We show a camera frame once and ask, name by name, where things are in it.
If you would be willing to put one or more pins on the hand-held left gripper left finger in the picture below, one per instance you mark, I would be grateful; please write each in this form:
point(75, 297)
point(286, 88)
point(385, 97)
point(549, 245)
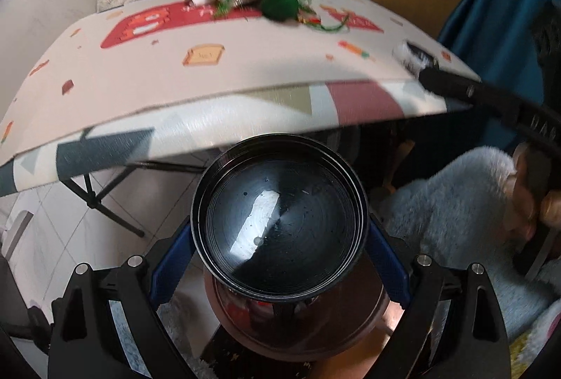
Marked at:
point(168, 269)

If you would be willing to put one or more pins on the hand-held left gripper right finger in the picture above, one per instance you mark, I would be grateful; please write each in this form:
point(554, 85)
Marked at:
point(392, 265)

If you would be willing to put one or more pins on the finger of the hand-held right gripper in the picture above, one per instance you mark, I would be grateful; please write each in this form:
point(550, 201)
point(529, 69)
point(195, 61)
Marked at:
point(482, 96)

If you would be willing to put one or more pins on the black and white wrapper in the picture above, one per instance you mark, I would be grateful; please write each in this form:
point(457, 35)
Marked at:
point(412, 54)

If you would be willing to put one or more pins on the black plastic bowl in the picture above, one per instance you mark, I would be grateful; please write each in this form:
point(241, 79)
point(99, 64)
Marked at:
point(280, 212)

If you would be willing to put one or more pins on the green yarn thread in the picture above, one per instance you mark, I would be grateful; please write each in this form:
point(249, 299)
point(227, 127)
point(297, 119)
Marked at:
point(333, 26)

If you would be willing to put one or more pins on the green pom-pom ball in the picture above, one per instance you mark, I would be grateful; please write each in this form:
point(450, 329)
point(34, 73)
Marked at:
point(280, 1)

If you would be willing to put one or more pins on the person's right hand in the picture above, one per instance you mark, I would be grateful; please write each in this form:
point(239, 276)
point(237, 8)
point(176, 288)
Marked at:
point(515, 203)

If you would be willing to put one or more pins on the light blue towel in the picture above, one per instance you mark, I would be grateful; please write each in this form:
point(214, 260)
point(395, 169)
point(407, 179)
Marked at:
point(438, 208)

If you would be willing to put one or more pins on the blue curtain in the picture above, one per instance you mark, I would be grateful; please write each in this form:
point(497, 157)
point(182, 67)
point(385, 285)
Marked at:
point(495, 10)

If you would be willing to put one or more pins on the yellow patterned blanket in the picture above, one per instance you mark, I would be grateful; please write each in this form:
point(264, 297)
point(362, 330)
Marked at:
point(532, 348)

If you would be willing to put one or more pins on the black folding table frame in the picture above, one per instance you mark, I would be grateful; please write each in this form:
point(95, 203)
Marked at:
point(94, 199)

